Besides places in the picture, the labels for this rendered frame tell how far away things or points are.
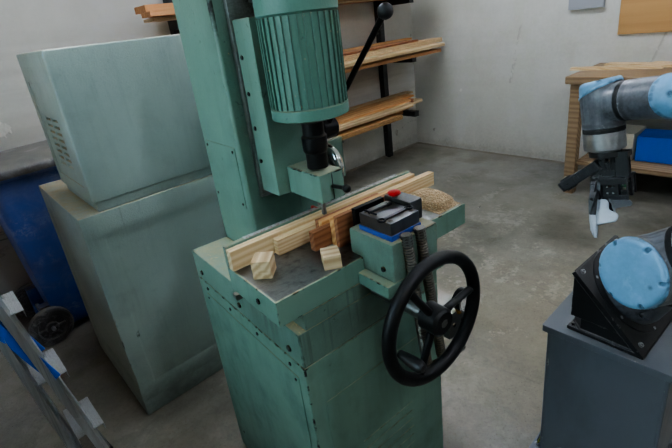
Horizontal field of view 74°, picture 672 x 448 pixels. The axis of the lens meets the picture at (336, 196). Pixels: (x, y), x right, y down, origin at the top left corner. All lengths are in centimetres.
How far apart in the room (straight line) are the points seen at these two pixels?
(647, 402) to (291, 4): 124
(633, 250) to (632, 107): 30
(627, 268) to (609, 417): 53
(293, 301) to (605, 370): 86
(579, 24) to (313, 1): 337
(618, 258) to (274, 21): 86
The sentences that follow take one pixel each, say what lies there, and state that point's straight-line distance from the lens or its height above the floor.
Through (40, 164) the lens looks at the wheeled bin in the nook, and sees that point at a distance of 250.
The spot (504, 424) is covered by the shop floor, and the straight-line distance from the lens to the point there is 187.
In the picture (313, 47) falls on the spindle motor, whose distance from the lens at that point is 94.
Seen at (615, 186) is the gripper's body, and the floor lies 95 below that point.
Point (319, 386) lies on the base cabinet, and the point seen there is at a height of 64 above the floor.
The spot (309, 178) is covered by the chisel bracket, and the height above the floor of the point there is 106.
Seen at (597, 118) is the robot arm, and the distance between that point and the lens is 120.
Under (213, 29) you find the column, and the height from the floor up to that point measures 140.
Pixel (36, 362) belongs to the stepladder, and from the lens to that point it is 159.
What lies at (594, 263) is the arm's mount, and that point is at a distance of 137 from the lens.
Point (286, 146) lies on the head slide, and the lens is 111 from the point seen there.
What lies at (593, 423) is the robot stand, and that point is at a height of 28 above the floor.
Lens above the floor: 139
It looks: 21 degrees down
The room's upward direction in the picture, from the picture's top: 7 degrees counter-clockwise
